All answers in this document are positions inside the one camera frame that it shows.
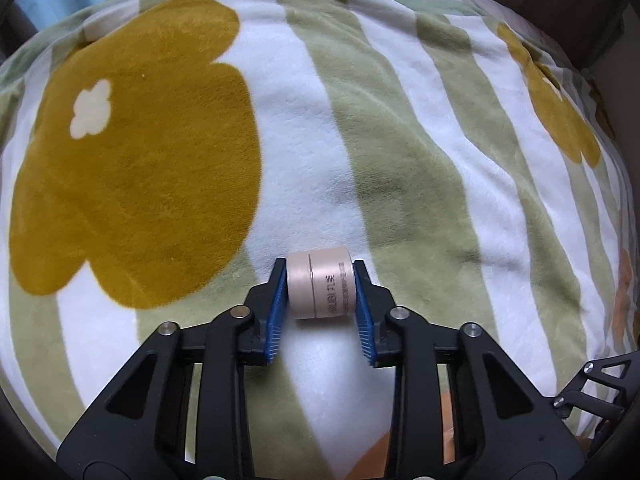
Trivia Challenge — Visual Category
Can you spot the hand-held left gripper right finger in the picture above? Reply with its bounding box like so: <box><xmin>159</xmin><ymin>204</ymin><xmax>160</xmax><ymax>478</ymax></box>
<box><xmin>352</xmin><ymin>260</ymin><xmax>586</xmax><ymax>480</ymax></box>

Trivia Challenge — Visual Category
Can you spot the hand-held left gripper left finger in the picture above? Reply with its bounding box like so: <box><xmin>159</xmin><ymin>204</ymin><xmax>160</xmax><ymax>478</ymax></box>
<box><xmin>56</xmin><ymin>257</ymin><xmax>291</xmax><ymax>480</ymax></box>

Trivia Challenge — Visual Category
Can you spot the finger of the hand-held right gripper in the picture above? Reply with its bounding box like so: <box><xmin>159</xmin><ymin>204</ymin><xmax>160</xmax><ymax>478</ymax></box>
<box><xmin>552</xmin><ymin>352</ymin><xmax>640</xmax><ymax>420</ymax></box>

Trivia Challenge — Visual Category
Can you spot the gold cosmetic jar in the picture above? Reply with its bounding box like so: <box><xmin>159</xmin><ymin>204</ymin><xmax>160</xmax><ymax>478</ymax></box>
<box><xmin>285</xmin><ymin>247</ymin><xmax>357</xmax><ymax>321</ymax></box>

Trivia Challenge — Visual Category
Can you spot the striped floral fleece blanket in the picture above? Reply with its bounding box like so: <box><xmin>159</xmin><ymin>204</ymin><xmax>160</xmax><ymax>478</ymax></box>
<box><xmin>0</xmin><ymin>0</ymin><xmax>640</xmax><ymax>480</ymax></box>

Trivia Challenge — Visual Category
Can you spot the beige curtain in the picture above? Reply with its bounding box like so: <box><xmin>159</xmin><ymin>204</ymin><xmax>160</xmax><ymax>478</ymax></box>
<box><xmin>470</xmin><ymin>0</ymin><xmax>640</xmax><ymax>73</ymax></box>

